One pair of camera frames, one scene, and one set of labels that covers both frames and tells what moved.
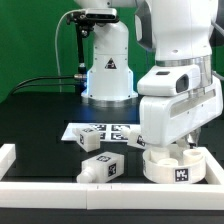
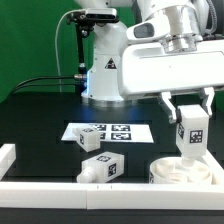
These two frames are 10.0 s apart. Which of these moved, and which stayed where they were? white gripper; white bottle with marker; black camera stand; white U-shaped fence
Moved: white gripper
Stayed: black camera stand; white bottle with marker; white U-shaped fence
